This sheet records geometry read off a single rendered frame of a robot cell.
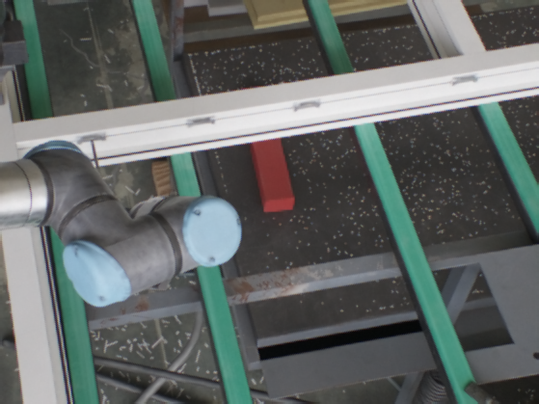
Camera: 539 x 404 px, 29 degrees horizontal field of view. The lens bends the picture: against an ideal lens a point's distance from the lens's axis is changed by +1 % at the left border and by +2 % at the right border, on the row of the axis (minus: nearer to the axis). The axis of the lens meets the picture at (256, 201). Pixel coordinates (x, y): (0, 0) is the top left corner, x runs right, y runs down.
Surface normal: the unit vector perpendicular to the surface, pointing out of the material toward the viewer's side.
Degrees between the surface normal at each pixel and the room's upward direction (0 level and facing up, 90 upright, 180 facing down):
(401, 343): 0
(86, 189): 10
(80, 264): 81
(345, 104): 90
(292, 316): 0
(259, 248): 0
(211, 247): 45
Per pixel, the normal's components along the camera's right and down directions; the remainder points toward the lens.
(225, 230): 0.59, -0.02
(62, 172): 0.58, -0.49
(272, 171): 0.07, -0.58
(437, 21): -0.97, 0.17
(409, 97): 0.25, 0.80
